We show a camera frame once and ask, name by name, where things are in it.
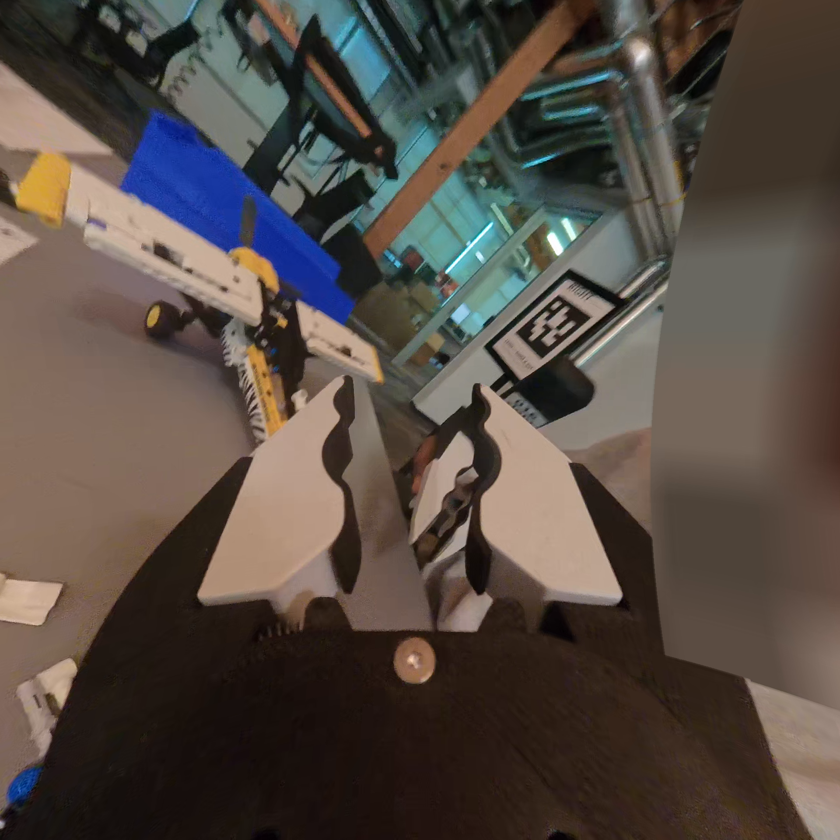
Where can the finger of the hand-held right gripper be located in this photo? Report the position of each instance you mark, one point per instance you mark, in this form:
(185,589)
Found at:
(436,485)
(449,538)

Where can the blue plastic bin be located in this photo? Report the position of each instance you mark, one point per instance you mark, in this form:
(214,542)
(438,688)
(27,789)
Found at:
(197,184)

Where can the black framed marker sign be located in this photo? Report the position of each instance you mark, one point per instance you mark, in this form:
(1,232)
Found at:
(558,321)

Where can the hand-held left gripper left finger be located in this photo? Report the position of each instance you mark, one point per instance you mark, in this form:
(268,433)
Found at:
(275,525)

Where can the silver metal pipes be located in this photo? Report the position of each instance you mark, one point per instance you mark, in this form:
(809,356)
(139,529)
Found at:
(646,98)

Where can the white lego panel piece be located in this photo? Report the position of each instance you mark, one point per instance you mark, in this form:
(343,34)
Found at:
(29,600)

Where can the pile of loose lego pieces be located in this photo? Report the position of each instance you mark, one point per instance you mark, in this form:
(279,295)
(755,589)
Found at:
(49,695)

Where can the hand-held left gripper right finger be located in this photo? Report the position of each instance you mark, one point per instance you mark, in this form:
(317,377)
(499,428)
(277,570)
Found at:
(551,531)

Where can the person's right hand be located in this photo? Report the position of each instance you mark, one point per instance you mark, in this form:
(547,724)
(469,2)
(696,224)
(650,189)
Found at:
(423,463)

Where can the wooden ceiling beam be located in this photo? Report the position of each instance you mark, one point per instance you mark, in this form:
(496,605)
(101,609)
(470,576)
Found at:
(472,118)

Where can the white yellow lego plane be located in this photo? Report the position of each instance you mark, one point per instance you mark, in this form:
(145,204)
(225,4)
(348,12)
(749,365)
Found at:
(184,262)

